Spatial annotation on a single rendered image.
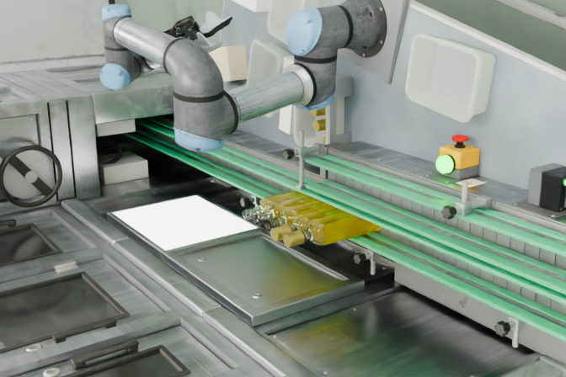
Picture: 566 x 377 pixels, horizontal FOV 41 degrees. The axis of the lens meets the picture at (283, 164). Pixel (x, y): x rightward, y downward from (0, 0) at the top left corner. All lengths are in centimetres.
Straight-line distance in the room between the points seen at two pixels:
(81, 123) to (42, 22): 285
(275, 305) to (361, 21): 78
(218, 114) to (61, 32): 387
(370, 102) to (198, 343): 85
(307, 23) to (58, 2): 371
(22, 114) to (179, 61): 101
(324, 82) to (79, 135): 102
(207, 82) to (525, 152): 74
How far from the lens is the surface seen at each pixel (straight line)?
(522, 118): 179
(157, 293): 197
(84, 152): 271
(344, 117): 221
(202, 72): 169
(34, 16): 547
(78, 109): 267
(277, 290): 189
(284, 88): 191
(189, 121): 171
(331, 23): 198
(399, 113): 207
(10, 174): 264
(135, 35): 190
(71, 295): 206
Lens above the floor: 213
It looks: 33 degrees down
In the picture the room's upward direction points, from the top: 101 degrees counter-clockwise
